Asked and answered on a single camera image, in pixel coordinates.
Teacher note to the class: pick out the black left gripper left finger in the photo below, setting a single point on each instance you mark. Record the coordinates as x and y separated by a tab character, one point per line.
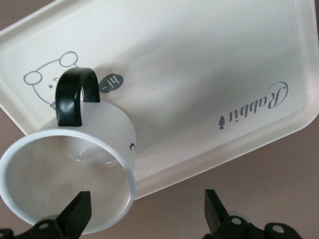
72	216

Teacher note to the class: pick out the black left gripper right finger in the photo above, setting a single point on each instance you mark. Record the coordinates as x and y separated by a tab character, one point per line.
216	219

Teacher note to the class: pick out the cream rabbit print tray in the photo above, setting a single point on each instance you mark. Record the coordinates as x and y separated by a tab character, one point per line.
199	74

